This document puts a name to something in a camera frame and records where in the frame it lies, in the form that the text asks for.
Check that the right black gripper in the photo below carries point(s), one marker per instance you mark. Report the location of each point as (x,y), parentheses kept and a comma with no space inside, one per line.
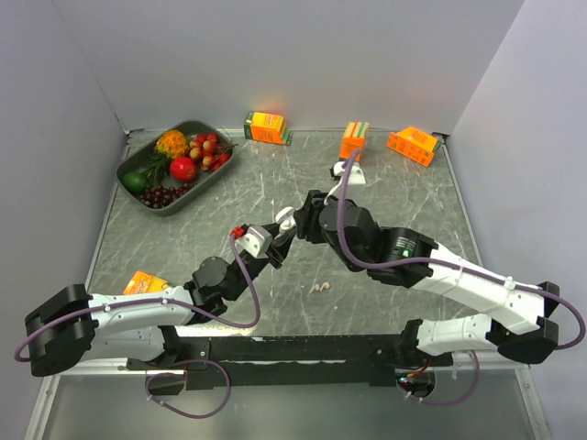
(307,217)

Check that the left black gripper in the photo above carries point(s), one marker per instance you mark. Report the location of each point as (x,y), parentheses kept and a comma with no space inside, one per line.
(281,246)

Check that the white earbud charging case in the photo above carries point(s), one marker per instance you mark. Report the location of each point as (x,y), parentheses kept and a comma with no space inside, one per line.
(285,219)

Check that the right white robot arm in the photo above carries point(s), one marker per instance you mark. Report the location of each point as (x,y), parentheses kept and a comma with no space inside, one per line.
(510,319)

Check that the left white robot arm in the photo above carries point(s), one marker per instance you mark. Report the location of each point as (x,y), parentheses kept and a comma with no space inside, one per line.
(74,325)

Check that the orange sponge box back middle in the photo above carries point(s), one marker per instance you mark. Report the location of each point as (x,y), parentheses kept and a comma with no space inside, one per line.
(354,139)

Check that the orange sponge box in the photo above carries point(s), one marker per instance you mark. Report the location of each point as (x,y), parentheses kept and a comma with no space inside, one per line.
(415,144)
(354,139)
(142,283)
(268,128)

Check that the orange sponge box back left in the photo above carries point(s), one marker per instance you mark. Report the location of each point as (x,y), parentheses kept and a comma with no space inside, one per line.
(268,128)

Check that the red lychee bunch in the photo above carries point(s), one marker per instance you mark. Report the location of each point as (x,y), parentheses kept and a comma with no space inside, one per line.
(209,153)

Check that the red apple toy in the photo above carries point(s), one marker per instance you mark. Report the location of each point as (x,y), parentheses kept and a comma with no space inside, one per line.
(183,169)

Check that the orange sponge box back right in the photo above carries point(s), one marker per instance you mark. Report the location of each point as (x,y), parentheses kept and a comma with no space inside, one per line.
(415,144)

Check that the dark grape bunch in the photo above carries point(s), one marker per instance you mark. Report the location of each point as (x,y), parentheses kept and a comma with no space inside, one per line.
(160,197)

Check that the grey fruit tray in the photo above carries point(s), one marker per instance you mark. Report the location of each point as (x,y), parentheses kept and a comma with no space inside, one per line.
(157,168)

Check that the orange sponge box front left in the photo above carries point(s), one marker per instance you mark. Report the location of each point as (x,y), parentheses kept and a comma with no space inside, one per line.
(142,283)

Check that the orange pineapple toy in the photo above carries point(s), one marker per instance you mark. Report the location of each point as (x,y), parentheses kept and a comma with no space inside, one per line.
(172,144)

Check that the green lime toy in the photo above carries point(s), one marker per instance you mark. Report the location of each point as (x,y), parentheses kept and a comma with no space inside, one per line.
(135,182)

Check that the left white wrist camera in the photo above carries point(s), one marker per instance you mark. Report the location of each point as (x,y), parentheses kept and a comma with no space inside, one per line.
(254,239)

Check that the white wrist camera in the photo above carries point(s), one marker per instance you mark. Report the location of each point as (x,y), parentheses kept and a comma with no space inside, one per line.
(254,239)
(356,181)

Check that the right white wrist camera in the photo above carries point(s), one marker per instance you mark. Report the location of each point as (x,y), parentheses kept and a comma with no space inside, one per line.
(356,181)

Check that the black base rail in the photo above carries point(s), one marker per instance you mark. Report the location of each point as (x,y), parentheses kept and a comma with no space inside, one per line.
(293,360)

